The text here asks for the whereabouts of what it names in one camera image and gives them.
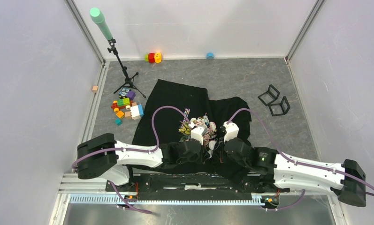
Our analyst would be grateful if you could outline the green microphone on stand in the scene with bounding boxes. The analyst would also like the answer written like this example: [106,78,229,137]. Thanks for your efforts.
[89,7,146,98]

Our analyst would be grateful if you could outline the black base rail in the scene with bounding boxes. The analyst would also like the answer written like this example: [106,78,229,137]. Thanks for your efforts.
[116,170,290,201]

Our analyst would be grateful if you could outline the white and blue block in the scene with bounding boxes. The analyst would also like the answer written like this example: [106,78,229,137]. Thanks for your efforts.
[130,104,144,120]

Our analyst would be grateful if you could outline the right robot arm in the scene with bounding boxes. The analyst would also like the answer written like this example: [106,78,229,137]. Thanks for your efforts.
[223,138,366,207]

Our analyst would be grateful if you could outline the blue cup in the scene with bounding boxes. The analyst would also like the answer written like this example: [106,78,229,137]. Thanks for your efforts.
[206,52,215,60]

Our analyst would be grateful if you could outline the teal block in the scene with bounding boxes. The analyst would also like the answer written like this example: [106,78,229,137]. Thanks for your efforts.
[115,119,122,126]

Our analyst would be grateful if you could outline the purple cube block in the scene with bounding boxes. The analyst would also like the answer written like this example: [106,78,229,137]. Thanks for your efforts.
[126,90,136,101]

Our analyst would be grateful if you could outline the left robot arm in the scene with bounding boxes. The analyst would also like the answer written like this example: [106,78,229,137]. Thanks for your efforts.
[72,133,203,191]

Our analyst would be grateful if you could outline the owl eight toy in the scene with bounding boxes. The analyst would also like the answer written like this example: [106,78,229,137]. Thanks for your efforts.
[119,87,130,99]

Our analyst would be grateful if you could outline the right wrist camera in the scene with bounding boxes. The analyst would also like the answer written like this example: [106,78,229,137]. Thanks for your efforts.
[223,121,239,142]

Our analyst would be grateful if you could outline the red yellow green toy rings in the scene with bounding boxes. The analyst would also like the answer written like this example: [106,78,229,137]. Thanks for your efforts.
[144,52,163,64]

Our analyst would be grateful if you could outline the yellow duplo brick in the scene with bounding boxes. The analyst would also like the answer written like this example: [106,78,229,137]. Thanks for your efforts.
[116,111,125,120]

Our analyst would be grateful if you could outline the red duplo car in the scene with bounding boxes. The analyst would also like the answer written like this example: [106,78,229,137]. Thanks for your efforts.
[111,97,137,113]

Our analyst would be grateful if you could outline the black floral t-shirt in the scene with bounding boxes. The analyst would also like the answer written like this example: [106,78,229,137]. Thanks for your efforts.
[132,80,249,183]

